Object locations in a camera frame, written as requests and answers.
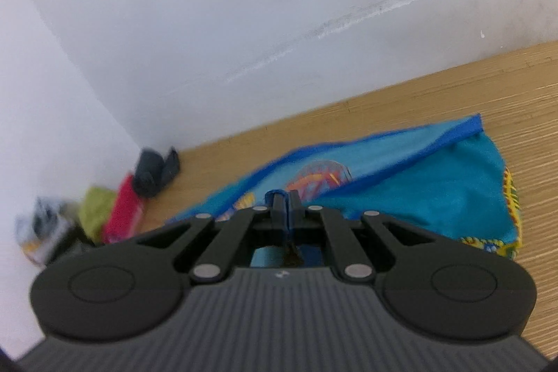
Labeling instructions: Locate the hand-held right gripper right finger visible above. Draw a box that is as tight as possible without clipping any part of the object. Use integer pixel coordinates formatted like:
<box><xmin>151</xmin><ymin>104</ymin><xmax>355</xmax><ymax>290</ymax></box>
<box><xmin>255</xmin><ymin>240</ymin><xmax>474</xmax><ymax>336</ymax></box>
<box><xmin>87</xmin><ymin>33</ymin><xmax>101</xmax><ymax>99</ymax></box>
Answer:
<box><xmin>288</xmin><ymin>189</ymin><xmax>437</xmax><ymax>283</ymax></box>

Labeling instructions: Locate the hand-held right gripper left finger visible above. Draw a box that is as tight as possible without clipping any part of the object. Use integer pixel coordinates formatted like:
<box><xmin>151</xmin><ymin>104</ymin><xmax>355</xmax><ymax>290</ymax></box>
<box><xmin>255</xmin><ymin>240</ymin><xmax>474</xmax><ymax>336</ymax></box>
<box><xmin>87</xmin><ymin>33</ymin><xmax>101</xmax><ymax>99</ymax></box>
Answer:
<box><xmin>131</xmin><ymin>189</ymin><xmax>288</xmax><ymax>283</ymax></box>

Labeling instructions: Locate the blue printed cloth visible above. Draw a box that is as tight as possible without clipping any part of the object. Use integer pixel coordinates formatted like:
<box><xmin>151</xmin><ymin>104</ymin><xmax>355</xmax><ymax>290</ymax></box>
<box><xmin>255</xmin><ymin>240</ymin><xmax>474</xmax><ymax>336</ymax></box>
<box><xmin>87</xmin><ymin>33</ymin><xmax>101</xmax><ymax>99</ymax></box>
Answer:
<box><xmin>166</xmin><ymin>113</ymin><xmax>524</xmax><ymax>268</ymax></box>

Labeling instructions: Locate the pile of grey clothes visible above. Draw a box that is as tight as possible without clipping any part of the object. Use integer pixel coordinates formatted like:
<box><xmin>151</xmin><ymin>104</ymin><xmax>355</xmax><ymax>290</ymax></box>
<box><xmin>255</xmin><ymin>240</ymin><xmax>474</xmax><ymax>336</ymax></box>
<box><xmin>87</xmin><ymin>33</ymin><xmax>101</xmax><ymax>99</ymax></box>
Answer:
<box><xmin>15</xmin><ymin>197</ymin><xmax>92</xmax><ymax>268</ymax></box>

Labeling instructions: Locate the dark grey cloth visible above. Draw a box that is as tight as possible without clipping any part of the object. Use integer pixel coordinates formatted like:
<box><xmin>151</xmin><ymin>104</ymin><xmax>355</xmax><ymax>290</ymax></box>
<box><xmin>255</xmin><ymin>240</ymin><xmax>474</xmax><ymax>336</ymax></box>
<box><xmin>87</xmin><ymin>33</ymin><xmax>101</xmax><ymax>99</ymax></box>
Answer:
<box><xmin>132</xmin><ymin>146</ymin><xmax>181</xmax><ymax>198</ymax></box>

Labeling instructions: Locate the red cloth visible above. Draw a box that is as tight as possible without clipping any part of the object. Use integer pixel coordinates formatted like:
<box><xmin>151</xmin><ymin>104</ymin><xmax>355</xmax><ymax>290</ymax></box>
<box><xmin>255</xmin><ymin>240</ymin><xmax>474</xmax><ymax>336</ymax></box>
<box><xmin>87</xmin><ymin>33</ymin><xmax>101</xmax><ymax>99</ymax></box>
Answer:
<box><xmin>102</xmin><ymin>174</ymin><xmax>146</xmax><ymax>244</ymax></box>

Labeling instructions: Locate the green cloth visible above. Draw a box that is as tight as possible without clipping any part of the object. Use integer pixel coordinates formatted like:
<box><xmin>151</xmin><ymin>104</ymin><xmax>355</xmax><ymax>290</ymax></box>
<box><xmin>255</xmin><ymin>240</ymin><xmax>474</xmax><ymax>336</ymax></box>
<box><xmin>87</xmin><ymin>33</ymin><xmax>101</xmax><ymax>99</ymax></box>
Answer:
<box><xmin>78</xmin><ymin>185</ymin><xmax>118</xmax><ymax>244</ymax></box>

